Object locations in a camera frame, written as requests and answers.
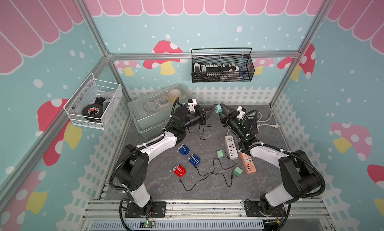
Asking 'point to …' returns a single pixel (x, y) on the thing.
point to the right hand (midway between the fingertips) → (219, 106)
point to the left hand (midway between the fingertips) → (216, 109)
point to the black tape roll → (93, 110)
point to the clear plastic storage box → (153, 111)
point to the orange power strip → (248, 163)
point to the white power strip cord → (277, 126)
